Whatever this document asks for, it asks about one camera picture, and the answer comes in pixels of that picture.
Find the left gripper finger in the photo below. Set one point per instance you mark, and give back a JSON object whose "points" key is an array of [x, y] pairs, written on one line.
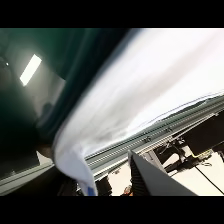
{"points": [[150, 181]]}

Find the white garment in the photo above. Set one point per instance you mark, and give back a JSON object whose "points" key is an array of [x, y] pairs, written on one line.
{"points": [[150, 73]]}

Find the silver frame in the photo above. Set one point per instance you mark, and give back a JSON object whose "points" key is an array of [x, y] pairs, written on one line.
{"points": [[150, 136]]}

